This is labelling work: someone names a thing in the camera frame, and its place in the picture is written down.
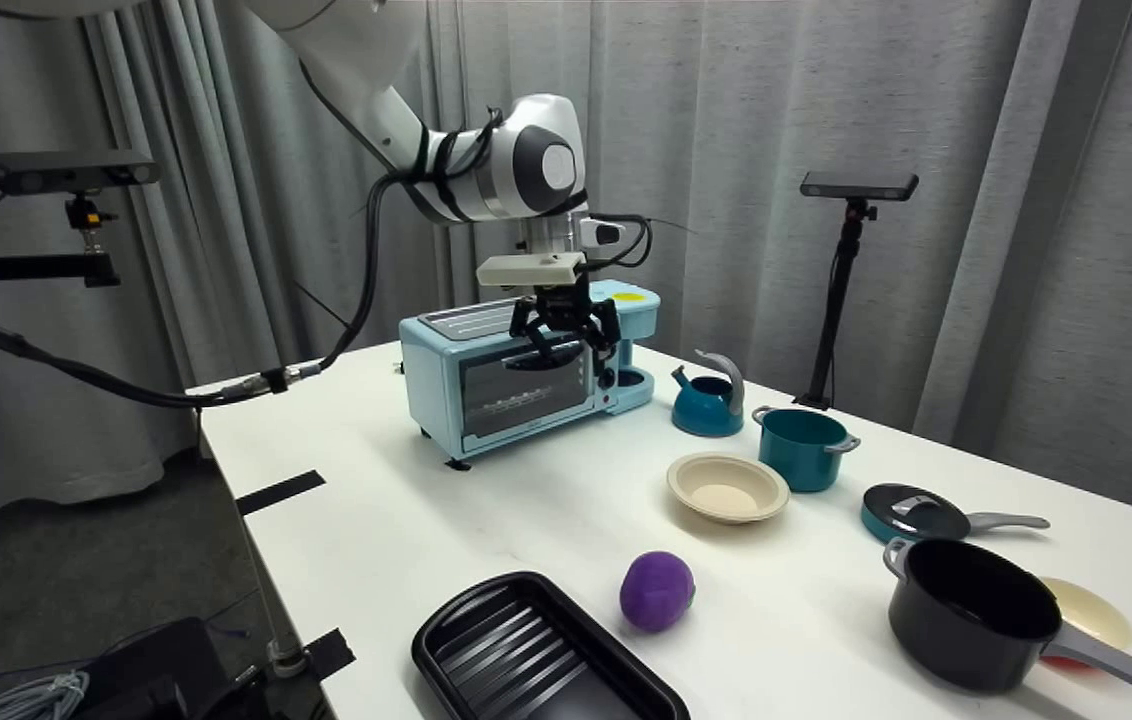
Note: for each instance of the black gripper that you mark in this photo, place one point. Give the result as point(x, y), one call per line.
point(566, 311)

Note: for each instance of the light blue toy oven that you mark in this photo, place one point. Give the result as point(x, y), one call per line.
point(498, 400)

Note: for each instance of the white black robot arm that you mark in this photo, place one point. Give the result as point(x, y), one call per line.
point(509, 162)

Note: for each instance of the teal toy kettle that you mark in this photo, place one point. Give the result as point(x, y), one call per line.
point(707, 404)

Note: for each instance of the beige shallow bowl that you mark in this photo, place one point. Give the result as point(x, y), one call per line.
point(729, 489)

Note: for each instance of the teal toy pot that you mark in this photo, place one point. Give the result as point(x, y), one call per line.
point(800, 453)

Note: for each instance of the purple toy plum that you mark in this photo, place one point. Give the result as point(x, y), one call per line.
point(656, 590)

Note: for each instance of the black ridged grill tray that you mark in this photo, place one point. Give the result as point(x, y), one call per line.
point(528, 662)

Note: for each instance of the black tape strip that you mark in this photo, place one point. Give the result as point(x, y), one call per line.
point(282, 489)
point(329, 652)

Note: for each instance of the grey curtain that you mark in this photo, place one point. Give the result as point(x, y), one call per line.
point(1056, 242)

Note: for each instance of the small cream red toy dish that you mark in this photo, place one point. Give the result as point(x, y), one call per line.
point(1098, 608)

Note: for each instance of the grey crumpled cover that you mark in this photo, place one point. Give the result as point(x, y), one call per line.
point(5, 697)

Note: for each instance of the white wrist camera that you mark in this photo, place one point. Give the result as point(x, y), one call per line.
point(528, 269)

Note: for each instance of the black camera pole stand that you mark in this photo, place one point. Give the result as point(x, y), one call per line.
point(843, 292)

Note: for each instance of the black bar camera on pole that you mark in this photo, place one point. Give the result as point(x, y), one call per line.
point(856, 184)

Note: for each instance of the black bar camera on arm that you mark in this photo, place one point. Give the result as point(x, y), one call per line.
point(64, 168)

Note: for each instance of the black camera arm mount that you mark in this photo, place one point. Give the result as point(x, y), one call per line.
point(18, 267)

